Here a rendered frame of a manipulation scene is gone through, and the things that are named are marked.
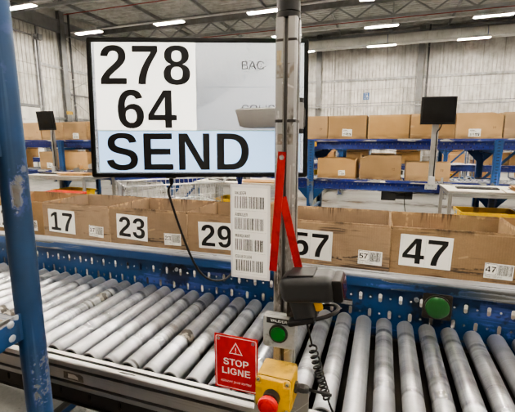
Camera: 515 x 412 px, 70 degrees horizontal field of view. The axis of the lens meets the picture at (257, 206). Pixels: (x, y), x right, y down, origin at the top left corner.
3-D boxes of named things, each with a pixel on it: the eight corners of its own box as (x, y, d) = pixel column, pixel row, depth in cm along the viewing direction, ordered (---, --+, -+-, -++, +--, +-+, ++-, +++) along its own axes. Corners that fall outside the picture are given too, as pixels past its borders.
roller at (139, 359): (127, 363, 95) (134, 380, 95) (213, 288, 144) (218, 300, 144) (113, 367, 97) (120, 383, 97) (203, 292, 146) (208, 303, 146)
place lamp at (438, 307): (424, 317, 116) (426, 297, 115) (424, 315, 118) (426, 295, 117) (449, 320, 114) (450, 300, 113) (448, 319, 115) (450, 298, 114)
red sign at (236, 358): (215, 385, 82) (213, 333, 80) (217, 382, 83) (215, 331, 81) (284, 401, 77) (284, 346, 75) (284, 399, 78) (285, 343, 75)
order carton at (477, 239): (387, 274, 126) (391, 226, 123) (387, 250, 153) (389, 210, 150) (522, 288, 113) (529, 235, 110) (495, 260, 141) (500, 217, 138)
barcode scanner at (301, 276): (347, 333, 65) (341, 275, 63) (283, 330, 69) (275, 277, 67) (351, 315, 71) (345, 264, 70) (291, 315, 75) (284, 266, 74)
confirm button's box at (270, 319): (261, 347, 74) (261, 315, 73) (266, 338, 77) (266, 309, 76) (294, 352, 72) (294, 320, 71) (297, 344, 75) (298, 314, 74)
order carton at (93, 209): (44, 236, 176) (40, 201, 173) (90, 224, 203) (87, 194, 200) (110, 244, 163) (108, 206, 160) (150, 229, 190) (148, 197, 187)
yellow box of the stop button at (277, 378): (252, 414, 71) (252, 380, 70) (265, 386, 79) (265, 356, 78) (326, 432, 67) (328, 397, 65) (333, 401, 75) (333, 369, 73)
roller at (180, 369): (161, 371, 92) (177, 382, 91) (238, 292, 140) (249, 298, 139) (155, 386, 93) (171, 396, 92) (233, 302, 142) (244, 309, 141)
